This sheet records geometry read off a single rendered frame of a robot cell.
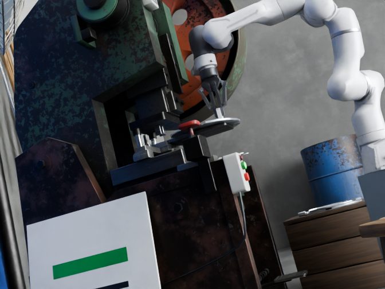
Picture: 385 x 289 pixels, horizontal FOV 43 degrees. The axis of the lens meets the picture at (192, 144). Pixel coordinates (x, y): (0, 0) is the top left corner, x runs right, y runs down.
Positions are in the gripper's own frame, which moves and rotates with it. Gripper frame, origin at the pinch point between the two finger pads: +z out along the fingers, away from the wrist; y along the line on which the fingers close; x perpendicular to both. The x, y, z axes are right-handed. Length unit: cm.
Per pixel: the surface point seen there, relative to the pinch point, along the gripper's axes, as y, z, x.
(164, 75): -15.5, -20.8, -9.8
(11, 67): -134, -87, 65
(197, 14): -5, -61, 36
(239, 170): 6.7, 25.5, -27.7
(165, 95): -18.7, -14.5, -5.1
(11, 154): -141, -31, 58
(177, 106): -15.7, -9.1, -1.9
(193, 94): -16.6, -21.9, 33.3
